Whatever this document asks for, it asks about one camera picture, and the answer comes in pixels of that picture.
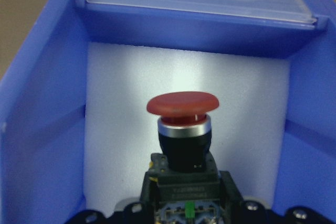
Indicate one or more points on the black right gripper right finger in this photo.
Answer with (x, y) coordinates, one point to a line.
(229, 192)

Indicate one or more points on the white foam pad right bin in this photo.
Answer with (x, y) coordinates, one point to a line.
(130, 87)

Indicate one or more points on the red mushroom push button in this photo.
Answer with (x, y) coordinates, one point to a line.
(188, 178)

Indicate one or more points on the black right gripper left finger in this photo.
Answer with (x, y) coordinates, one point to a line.
(150, 193)

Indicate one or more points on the blue bin right side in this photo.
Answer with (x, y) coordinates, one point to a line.
(75, 132)

